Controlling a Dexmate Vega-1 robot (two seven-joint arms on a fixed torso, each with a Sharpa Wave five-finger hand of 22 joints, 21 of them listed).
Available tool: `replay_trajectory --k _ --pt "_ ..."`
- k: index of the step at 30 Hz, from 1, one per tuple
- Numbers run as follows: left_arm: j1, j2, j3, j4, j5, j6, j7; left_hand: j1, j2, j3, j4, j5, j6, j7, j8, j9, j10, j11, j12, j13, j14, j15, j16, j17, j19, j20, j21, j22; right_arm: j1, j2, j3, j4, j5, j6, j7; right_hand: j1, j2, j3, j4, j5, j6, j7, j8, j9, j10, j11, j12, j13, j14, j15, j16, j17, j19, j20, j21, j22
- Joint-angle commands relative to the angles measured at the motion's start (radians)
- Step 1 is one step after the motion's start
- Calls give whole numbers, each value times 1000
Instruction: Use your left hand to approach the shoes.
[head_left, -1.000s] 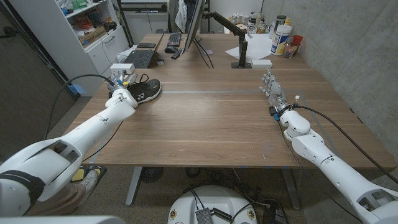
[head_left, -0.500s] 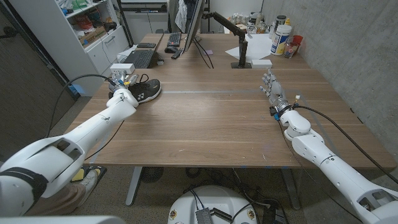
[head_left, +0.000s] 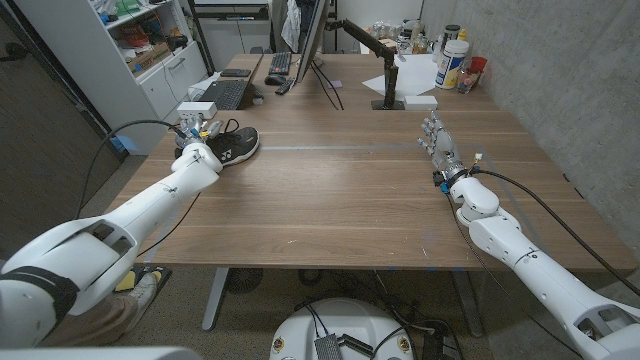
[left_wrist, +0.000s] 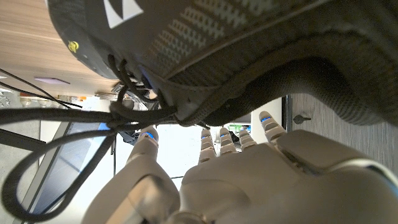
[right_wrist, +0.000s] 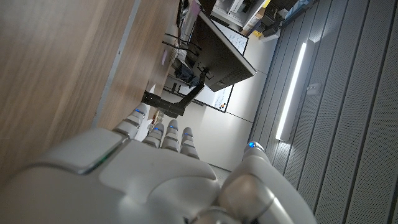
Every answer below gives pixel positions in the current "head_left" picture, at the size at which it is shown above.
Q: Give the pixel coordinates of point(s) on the small white box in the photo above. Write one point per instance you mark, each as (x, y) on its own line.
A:
(420, 102)

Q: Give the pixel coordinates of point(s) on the red cup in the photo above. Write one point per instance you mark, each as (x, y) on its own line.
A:
(478, 64)

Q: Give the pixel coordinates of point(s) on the grey table leg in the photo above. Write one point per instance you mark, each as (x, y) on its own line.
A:
(469, 305)
(214, 300)

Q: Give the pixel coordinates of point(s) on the white hanging cloth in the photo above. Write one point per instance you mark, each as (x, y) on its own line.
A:
(291, 25)

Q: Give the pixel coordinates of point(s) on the black laptop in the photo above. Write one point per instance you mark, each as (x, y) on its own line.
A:
(226, 94)

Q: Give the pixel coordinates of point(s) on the white shelf cabinet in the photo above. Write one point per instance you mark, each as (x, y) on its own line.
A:
(90, 65)

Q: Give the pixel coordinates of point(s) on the white wipes canister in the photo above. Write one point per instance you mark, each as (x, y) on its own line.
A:
(451, 65)

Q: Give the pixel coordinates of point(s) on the black sneaker white sole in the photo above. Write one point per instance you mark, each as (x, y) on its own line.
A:
(237, 145)

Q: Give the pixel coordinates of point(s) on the black remote control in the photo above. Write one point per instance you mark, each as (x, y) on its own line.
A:
(285, 86)

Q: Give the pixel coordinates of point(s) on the white paper sheet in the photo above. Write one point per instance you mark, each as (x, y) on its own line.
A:
(415, 75)

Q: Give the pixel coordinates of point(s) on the black computer monitor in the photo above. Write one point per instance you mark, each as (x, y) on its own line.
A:
(312, 40)

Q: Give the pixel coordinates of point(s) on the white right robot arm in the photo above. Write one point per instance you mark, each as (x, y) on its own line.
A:
(545, 285)

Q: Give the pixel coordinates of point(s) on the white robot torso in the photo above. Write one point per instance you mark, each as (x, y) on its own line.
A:
(345, 325)

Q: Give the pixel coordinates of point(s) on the yellow capped bottle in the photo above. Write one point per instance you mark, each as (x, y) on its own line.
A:
(462, 35)

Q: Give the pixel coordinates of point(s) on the black round fan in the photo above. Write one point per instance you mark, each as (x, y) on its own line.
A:
(244, 280)

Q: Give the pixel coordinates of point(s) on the clear plastic cup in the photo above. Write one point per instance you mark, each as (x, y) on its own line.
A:
(466, 81)

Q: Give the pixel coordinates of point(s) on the white power strip box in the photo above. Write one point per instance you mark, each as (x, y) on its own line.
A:
(196, 108)

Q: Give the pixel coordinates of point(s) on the black computer mouse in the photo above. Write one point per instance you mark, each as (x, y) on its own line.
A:
(274, 79)

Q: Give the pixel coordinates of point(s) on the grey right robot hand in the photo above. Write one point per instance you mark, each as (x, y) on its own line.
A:
(445, 150)

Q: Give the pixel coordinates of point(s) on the person leg brown trousers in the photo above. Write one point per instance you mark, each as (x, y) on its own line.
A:
(95, 325)

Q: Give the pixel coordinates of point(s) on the purple sticky note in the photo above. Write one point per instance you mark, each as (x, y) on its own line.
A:
(334, 84)

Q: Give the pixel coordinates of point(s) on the dark lidded jar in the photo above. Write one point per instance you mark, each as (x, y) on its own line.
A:
(450, 34)

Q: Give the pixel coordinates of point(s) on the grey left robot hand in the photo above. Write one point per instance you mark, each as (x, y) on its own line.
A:
(192, 131)

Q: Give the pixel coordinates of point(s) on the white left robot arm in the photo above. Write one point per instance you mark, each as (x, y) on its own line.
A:
(140, 210)

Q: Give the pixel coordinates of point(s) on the black keyboard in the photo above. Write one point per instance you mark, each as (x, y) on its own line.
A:
(280, 63)

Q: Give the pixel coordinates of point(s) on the white person shoe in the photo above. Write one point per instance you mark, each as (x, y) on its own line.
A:
(145, 295)

